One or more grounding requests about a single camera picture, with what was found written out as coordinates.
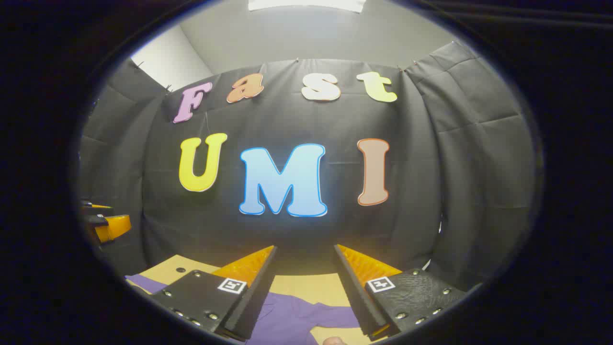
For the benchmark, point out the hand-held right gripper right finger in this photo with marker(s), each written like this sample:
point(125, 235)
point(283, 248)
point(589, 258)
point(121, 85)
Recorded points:
point(354, 292)

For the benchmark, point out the purple knit cardigan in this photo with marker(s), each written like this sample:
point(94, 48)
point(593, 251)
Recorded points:
point(292, 321)

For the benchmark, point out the ceiling light panel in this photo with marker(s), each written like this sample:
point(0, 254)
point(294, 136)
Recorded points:
point(306, 5)

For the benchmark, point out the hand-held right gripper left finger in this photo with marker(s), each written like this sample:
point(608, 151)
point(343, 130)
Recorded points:
point(258, 297)

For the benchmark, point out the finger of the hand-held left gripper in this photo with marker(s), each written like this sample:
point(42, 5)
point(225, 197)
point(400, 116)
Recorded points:
point(98, 207)
point(115, 227)

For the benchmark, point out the black backdrop cloth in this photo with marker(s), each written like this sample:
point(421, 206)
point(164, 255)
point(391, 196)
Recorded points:
point(287, 120)

